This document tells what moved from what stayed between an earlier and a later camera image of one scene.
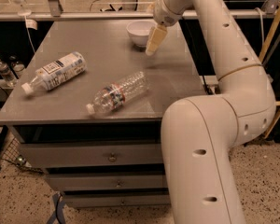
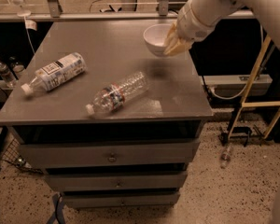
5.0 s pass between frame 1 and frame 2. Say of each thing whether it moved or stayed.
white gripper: moved
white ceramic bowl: moved
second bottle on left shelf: stayed
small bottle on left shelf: stayed
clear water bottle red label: stayed
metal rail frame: stayed
